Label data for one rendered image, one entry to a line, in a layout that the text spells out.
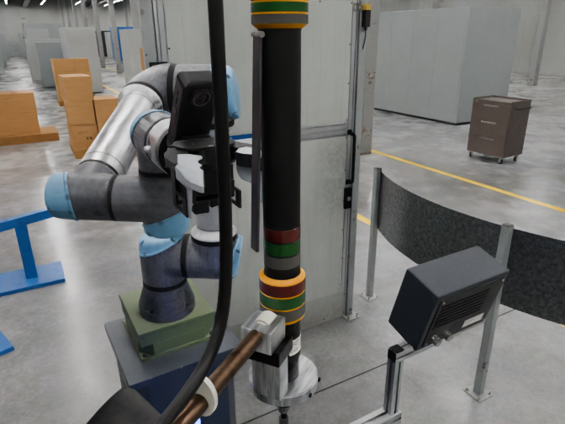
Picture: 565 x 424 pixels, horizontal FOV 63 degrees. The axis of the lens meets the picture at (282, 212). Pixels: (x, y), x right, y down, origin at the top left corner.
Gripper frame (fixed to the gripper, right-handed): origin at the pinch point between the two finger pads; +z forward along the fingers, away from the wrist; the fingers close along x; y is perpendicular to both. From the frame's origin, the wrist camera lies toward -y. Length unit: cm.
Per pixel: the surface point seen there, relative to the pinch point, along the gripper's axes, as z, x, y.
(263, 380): 9.1, 2.7, 17.4
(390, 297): -173, -196, 165
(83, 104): -743, -76, 94
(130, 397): -3.3, 12.9, 24.9
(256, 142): 7.2, 2.3, -4.7
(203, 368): 14.9, 10.4, 8.7
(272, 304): 8.3, 1.4, 10.0
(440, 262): -30, -68, 40
